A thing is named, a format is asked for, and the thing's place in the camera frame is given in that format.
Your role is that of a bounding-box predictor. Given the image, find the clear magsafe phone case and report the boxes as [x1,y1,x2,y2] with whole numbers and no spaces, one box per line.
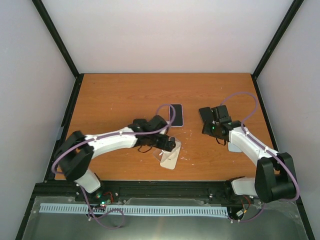
[152,136,182,163]

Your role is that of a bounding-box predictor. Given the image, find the black screen phone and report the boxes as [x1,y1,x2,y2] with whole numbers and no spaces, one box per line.
[169,104,184,127]

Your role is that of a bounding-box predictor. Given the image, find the lilac phone case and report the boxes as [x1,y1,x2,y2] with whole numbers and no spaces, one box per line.
[168,103,185,128]

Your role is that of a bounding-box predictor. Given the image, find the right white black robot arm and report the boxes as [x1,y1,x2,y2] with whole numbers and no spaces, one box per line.
[198,105,300,203]

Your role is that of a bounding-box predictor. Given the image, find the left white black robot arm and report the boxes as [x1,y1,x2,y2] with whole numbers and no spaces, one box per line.
[52,115,176,202]

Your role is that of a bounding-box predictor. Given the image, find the cream white phone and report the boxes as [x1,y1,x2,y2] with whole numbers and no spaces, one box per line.
[159,140,182,170]

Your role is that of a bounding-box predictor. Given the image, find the light blue phone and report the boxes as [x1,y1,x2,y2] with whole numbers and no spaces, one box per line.
[227,142,242,153]

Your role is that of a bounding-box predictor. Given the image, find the left green controller board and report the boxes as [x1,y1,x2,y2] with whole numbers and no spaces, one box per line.
[99,194,114,207]

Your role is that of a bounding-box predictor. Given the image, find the right black side rail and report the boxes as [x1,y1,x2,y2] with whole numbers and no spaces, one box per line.
[250,74,279,151]

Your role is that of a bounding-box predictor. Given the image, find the black side rail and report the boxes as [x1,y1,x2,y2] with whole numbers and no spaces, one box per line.
[43,73,85,182]
[250,74,279,151]

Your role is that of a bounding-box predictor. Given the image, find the right wired connector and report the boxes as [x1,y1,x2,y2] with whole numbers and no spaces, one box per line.
[236,195,252,220]

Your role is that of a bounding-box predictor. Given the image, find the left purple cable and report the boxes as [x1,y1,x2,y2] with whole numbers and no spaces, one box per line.
[51,103,173,230]

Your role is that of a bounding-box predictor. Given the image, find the left black side rail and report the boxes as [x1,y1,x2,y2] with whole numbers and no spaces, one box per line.
[43,73,85,182]

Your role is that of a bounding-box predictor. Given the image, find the black aluminium frame rail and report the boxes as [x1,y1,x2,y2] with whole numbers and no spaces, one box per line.
[31,180,250,205]

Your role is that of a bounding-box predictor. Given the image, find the light blue cable duct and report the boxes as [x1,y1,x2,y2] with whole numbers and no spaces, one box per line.
[38,203,229,218]

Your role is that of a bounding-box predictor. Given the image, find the right black frame post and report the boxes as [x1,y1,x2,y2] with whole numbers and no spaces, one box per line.
[251,0,304,81]

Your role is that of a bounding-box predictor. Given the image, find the black frame post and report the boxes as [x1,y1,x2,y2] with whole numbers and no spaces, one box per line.
[251,0,304,81]
[32,0,80,79]

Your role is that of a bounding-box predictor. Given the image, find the left black frame post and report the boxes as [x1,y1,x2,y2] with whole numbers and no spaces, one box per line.
[32,0,80,79]

